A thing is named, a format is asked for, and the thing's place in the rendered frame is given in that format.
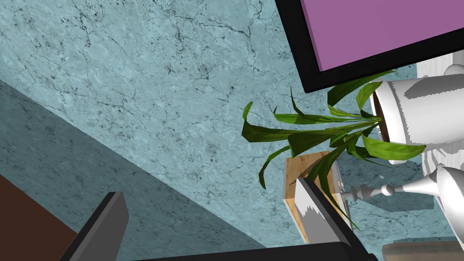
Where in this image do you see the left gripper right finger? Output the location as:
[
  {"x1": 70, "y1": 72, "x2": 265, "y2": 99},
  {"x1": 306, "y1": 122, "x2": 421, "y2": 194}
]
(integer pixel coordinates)
[{"x1": 295, "y1": 177, "x2": 360, "y2": 245}]

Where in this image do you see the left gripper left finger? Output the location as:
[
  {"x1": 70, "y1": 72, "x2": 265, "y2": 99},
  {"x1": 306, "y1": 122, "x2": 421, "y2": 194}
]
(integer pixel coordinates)
[{"x1": 59, "y1": 192, "x2": 130, "y2": 261}]

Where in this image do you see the light wooden box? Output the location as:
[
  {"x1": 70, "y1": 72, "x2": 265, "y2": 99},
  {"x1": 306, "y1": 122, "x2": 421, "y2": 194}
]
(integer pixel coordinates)
[{"x1": 282, "y1": 151, "x2": 354, "y2": 244}]

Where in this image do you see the dark brown panel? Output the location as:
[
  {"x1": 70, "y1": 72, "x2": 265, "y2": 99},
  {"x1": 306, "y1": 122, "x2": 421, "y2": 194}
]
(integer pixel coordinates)
[{"x1": 0, "y1": 174, "x2": 79, "y2": 261}]

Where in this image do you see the green plant in white pot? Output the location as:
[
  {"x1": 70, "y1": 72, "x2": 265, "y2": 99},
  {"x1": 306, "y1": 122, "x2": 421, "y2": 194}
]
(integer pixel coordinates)
[{"x1": 241, "y1": 70, "x2": 464, "y2": 230}]

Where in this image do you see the purple picture with black frame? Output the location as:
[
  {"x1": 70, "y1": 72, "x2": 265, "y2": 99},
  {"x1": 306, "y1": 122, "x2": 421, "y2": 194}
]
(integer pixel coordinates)
[{"x1": 274, "y1": 0, "x2": 464, "y2": 94}]

